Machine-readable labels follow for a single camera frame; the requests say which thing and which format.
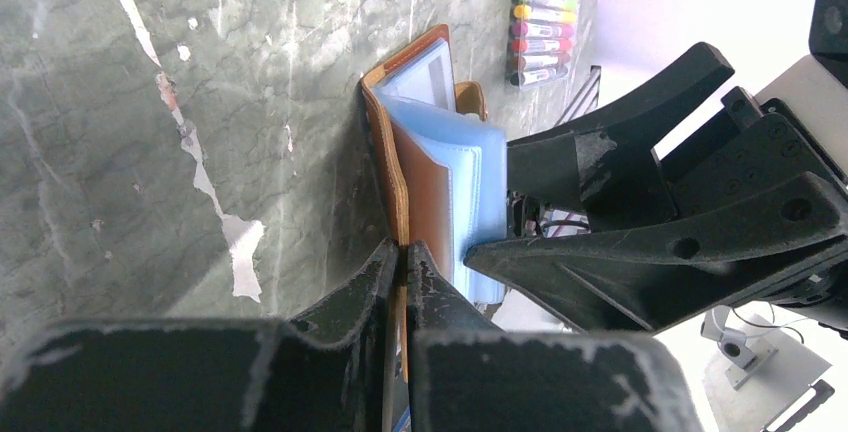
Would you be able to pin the pack of coloured markers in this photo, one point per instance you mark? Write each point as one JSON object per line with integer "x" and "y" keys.
{"x": 542, "y": 36}

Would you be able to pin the brown leather card holder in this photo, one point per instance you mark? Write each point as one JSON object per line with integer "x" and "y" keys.
{"x": 443, "y": 172}

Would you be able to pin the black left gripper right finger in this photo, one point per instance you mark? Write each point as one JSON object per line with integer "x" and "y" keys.
{"x": 467, "y": 374}

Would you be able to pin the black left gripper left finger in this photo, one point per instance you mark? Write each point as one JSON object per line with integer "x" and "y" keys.
{"x": 327, "y": 369}

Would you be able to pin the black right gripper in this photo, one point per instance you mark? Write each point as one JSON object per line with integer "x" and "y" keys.
{"x": 765, "y": 209}

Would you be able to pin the aluminium frame rail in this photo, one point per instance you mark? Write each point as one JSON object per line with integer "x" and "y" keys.
{"x": 586, "y": 98}

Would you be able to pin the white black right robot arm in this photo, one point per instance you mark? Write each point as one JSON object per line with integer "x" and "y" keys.
{"x": 815, "y": 88}

